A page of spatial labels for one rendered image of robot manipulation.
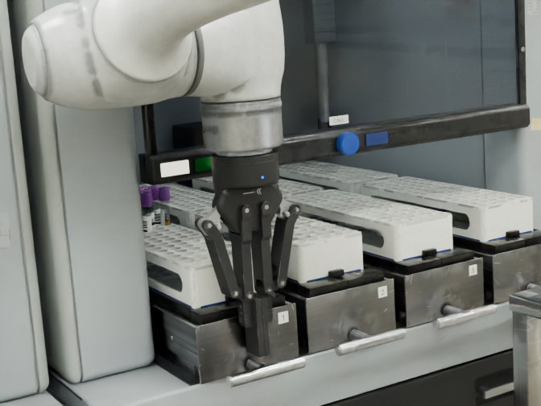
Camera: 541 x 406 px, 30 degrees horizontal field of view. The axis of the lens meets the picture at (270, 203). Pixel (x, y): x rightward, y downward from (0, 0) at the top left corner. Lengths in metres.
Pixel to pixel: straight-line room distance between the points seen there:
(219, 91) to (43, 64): 0.20
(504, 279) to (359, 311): 0.25
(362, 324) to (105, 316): 0.32
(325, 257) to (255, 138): 0.25
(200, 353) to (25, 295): 0.21
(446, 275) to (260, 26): 0.47
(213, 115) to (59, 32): 0.21
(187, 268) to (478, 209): 0.46
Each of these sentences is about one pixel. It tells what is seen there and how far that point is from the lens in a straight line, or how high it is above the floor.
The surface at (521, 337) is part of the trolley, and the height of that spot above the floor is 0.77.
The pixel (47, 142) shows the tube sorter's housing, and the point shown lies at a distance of 1.16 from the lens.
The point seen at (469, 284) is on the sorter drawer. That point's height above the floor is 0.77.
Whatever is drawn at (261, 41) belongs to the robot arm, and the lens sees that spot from 1.08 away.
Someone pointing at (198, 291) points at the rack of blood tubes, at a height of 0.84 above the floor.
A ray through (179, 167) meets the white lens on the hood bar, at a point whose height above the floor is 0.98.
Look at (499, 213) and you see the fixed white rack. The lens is 1.46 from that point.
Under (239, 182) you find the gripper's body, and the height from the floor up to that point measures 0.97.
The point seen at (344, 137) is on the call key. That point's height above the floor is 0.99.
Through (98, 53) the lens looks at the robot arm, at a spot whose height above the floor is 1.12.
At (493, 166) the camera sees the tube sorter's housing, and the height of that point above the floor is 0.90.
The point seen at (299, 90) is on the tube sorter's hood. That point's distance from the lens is 1.29.
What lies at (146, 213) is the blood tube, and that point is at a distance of 1.41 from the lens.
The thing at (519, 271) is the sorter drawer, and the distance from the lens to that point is 1.46.
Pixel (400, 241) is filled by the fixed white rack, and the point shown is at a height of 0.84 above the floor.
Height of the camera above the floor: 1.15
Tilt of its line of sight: 11 degrees down
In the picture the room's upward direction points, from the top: 4 degrees counter-clockwise
